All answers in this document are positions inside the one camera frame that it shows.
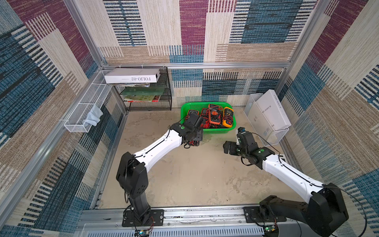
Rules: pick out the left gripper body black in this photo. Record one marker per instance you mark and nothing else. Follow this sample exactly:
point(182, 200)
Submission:
point(197, 135)

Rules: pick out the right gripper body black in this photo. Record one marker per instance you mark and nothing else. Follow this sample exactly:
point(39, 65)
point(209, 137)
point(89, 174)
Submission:
point(230, 147)

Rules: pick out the red multimeter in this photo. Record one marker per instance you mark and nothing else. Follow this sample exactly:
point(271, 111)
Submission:
point(205, 122)
point(213, 106)

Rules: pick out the orange multimeter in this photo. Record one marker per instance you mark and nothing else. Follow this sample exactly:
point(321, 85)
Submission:
point(214, 117)
point(193, 112)

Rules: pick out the yellow multimeter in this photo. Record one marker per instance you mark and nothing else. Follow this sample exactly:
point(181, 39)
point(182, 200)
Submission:
point(227, 118)

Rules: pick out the black multimeter with leads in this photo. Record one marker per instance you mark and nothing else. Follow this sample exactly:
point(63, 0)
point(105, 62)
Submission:
point(195, 142)

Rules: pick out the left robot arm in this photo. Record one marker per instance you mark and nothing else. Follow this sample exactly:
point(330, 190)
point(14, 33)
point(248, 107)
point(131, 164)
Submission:
point(132, 173)

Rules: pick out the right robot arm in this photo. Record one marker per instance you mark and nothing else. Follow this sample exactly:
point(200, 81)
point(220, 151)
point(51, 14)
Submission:
point(323, 208)

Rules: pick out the green plastic basket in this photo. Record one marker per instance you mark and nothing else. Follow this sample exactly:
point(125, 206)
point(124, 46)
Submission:
point(199, 106)

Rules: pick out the clear plastic holder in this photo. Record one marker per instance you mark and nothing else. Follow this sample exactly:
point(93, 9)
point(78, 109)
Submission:
point(269, 135)

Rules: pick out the white calculator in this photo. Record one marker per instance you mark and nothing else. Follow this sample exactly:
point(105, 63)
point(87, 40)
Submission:
point(281, 158)

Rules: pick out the white box in holder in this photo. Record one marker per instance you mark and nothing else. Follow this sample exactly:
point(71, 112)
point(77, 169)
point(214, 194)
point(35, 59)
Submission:
point(273, 110)

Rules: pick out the books on shelf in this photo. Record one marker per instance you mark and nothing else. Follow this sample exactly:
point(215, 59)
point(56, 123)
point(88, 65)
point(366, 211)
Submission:
point(142, 94)

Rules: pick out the white folio box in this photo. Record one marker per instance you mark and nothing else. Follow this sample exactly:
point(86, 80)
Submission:
point(132, 76)

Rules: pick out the light blue cloth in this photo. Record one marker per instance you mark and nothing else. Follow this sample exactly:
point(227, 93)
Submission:
point(93, 117)

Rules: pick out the black wire shelf rack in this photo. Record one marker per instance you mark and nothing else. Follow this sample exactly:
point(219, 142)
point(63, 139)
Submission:
point(165, 101)

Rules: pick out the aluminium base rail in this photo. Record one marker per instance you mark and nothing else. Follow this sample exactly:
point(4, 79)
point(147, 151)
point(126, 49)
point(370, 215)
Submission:
point(191, 221)

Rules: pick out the white wire wall basket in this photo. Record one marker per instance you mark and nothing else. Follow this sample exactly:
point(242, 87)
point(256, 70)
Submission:
point(95, 94)

